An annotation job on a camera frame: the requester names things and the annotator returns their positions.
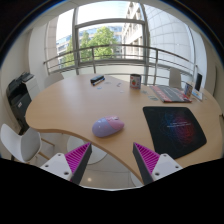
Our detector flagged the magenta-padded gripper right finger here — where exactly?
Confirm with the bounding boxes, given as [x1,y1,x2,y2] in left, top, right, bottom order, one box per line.
[132,142,184,186]

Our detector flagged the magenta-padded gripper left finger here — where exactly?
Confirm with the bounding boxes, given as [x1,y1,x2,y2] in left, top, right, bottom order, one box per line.
[39,142,93,185]

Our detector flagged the pink and lilac computer mouse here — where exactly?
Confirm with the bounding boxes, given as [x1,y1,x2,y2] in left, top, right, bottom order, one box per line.
[91,115,125,138]

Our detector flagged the black mouse pad, coloured print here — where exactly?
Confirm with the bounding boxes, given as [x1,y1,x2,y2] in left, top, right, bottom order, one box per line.
[142,106,208,160]

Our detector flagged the white chair with wooden legs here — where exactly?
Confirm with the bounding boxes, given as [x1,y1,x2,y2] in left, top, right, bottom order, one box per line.
[0,123,56,164]

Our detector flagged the red and black magazine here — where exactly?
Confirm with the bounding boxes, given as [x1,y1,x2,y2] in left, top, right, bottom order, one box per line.
[150,84,193,103]

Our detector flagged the white and blue leaflet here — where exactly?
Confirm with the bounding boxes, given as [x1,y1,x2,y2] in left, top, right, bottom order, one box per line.
[191,89,204,102]

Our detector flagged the black and white office printer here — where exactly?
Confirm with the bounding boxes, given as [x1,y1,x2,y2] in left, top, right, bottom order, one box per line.
[5,71,42,135]

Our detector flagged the small blue and white box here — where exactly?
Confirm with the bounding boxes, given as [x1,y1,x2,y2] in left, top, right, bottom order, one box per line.
[183,82,194,99]

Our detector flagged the white mug with red print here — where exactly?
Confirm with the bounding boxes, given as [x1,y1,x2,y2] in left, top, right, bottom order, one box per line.
[129,73,142,90]

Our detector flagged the blue marker pen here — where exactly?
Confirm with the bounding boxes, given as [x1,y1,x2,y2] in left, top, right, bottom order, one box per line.
[92,79,106,87]

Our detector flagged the black whiteboard eraser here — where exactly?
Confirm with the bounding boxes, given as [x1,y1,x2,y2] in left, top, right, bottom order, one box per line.
[89,74,105,84]

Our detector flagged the grey metal balcony railing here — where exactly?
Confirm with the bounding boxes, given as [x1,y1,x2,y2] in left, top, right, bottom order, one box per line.
[43,43,198,86]

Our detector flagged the grey window frame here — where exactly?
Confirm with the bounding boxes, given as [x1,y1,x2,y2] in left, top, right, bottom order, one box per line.
[71,5,152,76]

